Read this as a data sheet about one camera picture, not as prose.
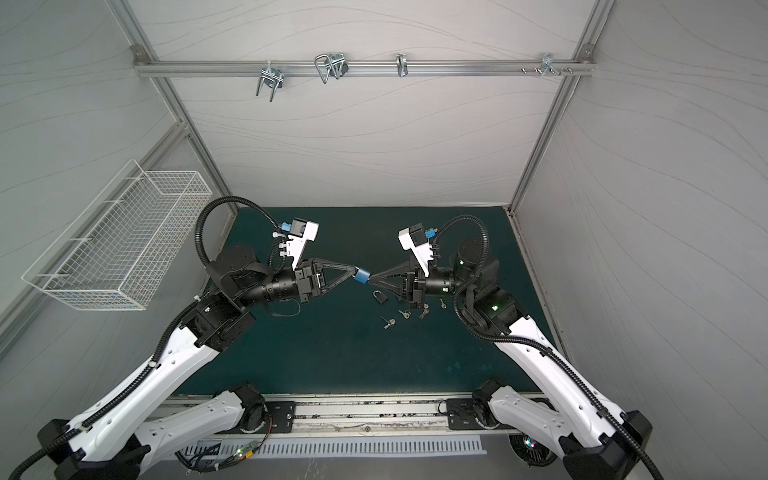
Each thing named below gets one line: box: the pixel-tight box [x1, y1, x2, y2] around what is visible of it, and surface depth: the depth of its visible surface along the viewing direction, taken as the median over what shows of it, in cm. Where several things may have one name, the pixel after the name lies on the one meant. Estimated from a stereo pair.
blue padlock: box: [354, 269, 371, 285], surface depth 56 cm
